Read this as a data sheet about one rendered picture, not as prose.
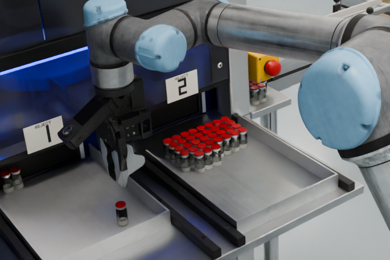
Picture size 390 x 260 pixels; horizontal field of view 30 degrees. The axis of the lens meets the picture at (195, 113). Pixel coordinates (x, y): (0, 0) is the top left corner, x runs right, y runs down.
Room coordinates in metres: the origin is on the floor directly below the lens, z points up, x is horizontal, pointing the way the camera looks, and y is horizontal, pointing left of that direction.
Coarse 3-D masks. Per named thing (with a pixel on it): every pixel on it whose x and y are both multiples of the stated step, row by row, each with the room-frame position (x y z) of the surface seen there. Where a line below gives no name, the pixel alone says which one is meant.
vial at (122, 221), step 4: (116, 208) 1.17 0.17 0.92; (120, 208) 1.17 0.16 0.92; (124, 208) 1.17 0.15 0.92; (116, 212) 1.17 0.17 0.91; (120, 212) 1.17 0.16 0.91; (124, 212) 1.17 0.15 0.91; (120, 216) 1.17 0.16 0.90; (124, 216) 1.17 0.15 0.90; (120, 220) 1.17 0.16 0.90; (124, 220) 1.17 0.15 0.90; (120, 224) 1.17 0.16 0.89; (124, 224) 1.17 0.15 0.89
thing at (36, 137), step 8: (48, 120) 1.32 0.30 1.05; (56, 120) 1.33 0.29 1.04; (24, 128) 1.29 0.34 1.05; (32, 128) 1.30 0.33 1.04; (40, 128) 1.31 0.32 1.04; (56, 128) 1.33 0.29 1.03; (24, 136) 1.29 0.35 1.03; (32, 136) 1.30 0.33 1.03; (40, 136) 1.31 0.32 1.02; (56, 136) 1.32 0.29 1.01; (32, 144) 1.30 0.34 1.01; (40, 144) 1.30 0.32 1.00; (48, 144) 1.31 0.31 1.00; (32, 152) 1.29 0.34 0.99
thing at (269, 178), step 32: (256, 128) 1.47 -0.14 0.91; (160, 160) 1.35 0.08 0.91; (224, 160) 1.39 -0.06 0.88; (256, 160) 1.38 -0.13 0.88; (288, 160) 1.37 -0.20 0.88; (192, 192) 1.24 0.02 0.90; (224, 192) 1.26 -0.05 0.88; (256, 192) 1.25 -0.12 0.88; (288, 192) 1.24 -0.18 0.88; (320, 192) 1.22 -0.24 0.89; (256, 224) 1.14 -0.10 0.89
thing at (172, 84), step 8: (192, 72) 1.51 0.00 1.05; (168, 80) 1.48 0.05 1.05; (176, 80) 1.49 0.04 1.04; (192, 80) 1.51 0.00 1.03; (168, 88) 1.47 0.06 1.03; (176, 88) 1.49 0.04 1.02; (184, 88) 1.50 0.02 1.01; (192, 88) 1.51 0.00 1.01; (168, 96) 1.47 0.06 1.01; (176, 96) 1.48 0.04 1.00; (184, 96) 1.50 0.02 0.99
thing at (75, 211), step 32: (96, 160) 1.42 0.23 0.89; (0, 192) 1.32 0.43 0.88; (32, 192) 1.31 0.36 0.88; (64, 192) 1.30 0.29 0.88; (96, 192) 1.29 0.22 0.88; (128, 192) 1.29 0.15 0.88; (32, 224) 1.20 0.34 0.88; (64, 224) 1.19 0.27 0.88; (96, 224) 1.18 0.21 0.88; (128, 224) 1.17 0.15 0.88; (160, 224) 1.15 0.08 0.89; (64, 256) 1.05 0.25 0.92; (96, 256) 1.07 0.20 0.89
